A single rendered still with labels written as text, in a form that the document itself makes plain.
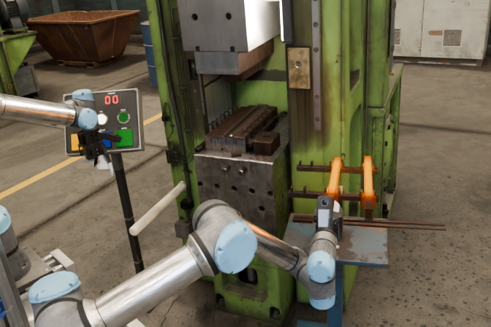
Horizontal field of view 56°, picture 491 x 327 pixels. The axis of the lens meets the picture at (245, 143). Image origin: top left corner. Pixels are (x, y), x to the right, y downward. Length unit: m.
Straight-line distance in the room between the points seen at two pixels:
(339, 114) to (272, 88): 0.54
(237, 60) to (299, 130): 0.42
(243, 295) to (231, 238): 1.37
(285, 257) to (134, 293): 0.50
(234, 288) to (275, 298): 0.24
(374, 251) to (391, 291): 0.90
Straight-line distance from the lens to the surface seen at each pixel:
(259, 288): 2.42
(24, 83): 7.22
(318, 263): 1.31
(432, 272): 2.87
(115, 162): 2.31
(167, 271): 1.10
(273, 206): 2.03
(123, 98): 2.17
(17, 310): 1.47
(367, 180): 1.71
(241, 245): 1.10
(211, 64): 1.95
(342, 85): 1.93
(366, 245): 1.85
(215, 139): 2.07
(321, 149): 2.06
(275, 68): 2.37
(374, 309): 2.59
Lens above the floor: 1.75
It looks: 23 degrees down
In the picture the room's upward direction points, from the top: 5 degrees counter-clockwise
